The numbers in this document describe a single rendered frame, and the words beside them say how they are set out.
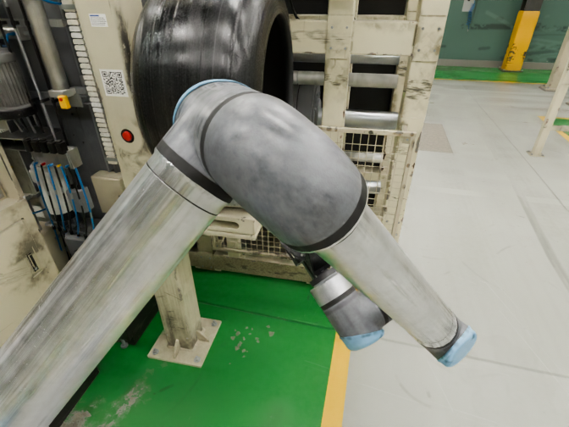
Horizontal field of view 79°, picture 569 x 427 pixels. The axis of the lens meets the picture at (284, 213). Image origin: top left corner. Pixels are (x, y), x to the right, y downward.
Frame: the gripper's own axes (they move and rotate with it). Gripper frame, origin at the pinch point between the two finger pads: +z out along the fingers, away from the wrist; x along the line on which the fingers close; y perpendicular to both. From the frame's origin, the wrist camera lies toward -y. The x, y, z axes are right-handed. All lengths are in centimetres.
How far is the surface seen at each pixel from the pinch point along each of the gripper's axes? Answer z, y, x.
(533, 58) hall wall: 137, 574, 811
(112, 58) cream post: 63, 4, -16
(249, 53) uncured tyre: 28.9, -16.1, 9.9
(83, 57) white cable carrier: 70, 7, -23
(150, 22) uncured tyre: 46.8, -16.3, -4.7
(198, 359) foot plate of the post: -20, 94, -53
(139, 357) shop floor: -4, 98, -77
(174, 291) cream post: 9, 70, -43
